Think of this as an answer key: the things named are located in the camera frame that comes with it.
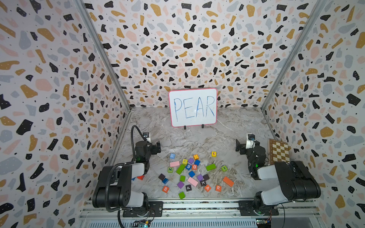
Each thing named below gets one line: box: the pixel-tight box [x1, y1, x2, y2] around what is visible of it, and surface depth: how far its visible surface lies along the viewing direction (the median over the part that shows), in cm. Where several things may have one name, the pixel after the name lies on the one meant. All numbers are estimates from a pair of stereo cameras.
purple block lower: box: [176, 180, 185, 190], surface depth 83 cm
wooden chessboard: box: [268, 138, 292, 165], surface depth 96 cm
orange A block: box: [204, 184, 212, 193], surface depth 82 cm
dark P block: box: [185, 184, 193, 192], surface depth 81 cm
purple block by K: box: [196, 173, 204, 182], surface depth 87 cm
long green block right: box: [205, 163, 217, 172], surface depth 91 cm
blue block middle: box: [188, 170, 196, 178], surface depth 87 cm
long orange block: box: [222, 176, 235, 188], surface depth 85 cm
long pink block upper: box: [169, 161, 181, 168], surface depth 92 cm
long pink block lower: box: [187, 176, 199, 187], surface depth 85 cm
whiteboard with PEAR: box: [168, 88, 218, 128], surface depth 105 cm
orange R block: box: [215, 185, 222, 192], surface depth 82 cm
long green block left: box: [175, 164, 185, 175], surface depth 89 cm
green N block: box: [167, 167, 174, 174], surface depth 87 cm
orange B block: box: [162, 185, 170, 194], surface depth 81 cm
